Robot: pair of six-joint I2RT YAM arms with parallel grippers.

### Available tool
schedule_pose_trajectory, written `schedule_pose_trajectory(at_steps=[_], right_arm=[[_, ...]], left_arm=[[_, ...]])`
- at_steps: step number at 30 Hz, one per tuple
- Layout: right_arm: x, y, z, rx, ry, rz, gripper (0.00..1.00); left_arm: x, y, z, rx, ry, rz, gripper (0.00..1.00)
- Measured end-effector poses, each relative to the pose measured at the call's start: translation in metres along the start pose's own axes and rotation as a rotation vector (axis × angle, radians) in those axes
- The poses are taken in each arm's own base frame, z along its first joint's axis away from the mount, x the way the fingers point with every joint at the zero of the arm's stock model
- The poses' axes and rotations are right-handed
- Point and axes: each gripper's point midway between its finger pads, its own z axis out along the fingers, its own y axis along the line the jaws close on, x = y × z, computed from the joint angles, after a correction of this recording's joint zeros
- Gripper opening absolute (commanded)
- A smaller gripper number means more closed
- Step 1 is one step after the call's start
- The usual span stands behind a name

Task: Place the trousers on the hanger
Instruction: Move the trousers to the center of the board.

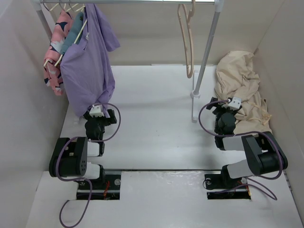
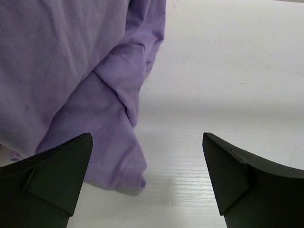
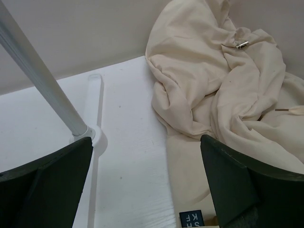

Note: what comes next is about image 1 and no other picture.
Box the beige trousers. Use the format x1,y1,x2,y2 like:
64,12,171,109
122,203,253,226
215,51,272,133

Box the beige plastic hanger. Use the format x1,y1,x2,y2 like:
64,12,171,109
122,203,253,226
177,0,196,78

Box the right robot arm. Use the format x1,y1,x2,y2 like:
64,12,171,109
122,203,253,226
203,97,288,190

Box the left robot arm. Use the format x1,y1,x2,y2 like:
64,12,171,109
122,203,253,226
49,109,117,189

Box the purple t-shirt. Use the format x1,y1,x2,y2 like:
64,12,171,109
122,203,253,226
60,4,120,117

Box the pink patterned garment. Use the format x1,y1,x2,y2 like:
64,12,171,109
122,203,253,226
43,10,74,95

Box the teal garment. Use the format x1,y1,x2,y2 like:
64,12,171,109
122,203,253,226
60,12,84,55

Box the metal clothes rack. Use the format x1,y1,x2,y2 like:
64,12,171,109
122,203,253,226
31,0,224,123

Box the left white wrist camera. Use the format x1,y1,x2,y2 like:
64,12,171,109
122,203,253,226
89,105,104,117

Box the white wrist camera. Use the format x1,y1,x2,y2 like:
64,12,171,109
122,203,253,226
89,105,104,117
228,96,242,110

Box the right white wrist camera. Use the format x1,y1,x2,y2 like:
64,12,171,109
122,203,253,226
228,96,242,110

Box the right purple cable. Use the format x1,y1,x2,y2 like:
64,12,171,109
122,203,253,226
198,99,283,201

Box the purple cable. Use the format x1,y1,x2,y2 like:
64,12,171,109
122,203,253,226
56,102,122,228
198,99,283,201

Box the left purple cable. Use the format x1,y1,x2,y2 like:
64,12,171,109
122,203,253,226
56,102,122,228

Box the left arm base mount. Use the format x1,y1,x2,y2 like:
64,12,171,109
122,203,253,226
76,171,122,200

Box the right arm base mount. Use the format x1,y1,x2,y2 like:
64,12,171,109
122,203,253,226
203,173,251,200

